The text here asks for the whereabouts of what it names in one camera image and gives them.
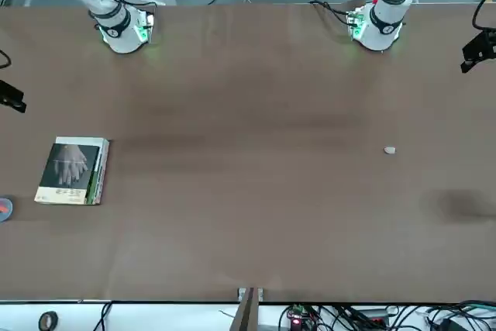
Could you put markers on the green and white book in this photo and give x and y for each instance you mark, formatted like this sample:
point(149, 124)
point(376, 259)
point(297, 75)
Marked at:
point(101, 168)

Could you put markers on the black tape roll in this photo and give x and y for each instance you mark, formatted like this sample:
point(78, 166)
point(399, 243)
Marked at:
point(42, 321)

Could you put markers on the circuit board with red light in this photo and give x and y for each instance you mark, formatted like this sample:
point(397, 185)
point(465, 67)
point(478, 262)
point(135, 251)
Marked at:
point(296, 319)

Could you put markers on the black power adapter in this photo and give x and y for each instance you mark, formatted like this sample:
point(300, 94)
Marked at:
point(451, 325)

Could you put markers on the brown post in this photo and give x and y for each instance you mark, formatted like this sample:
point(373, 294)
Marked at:
point(246, 311)

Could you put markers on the small white wedge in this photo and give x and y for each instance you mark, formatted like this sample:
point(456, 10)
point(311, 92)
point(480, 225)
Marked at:
point(390, 150)

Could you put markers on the dark book with hand photo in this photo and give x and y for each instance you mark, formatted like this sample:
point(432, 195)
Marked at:
point(67, 170)

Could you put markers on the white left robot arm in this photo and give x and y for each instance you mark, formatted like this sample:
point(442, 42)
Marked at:
point(391, 9)

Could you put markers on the white side desk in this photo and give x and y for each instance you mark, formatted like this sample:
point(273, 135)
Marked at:
point(166, 317)

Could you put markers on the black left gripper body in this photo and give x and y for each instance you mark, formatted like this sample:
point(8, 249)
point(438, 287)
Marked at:
point(492, 38)

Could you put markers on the black ribbed power supply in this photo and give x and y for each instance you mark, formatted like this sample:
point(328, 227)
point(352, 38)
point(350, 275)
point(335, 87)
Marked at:
point(376, 316)

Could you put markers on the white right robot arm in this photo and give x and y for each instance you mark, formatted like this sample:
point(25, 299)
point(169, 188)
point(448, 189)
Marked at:
point(116, 28)

